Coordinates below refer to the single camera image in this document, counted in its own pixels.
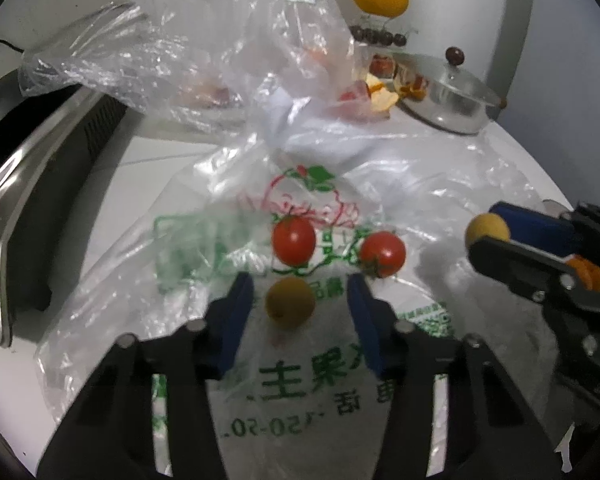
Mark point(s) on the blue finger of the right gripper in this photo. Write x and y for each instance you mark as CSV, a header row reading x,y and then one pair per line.
x,y
556,236
526,272

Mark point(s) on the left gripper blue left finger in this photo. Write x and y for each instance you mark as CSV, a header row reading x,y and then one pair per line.
x,y
226,319

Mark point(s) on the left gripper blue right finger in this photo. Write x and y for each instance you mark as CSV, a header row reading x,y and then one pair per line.
x,y
373,320

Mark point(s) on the longan fruit three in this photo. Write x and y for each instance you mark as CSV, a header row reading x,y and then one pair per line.
x,y
488,224

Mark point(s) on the cherry tomato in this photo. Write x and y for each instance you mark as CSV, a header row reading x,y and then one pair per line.
x,y
293,240
382,254

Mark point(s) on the longan fruit four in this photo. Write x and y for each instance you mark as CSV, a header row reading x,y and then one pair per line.
x,y
290,302

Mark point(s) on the tangerine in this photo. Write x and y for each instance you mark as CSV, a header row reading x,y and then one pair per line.
x,y
587,272

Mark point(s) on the clear box of dark fruits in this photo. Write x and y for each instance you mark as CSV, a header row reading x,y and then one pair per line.
x,y
376,30

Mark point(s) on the white round plate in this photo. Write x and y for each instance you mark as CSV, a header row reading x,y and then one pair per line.
x,y
555,209

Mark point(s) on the flat printed plastic bag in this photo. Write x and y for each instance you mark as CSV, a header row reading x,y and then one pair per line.
x,y
299,401

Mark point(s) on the steel saucepan with lid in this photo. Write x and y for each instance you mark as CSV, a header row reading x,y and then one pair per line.
x,y
440,92

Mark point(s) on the orange peel pieces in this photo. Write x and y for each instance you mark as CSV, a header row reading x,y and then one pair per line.
x,y
374,94

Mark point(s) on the induction cooker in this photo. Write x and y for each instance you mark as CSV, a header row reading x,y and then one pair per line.
x,y
48,146

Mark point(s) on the crumpled clear plastic bag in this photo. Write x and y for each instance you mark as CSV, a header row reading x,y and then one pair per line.
x,y
228,68

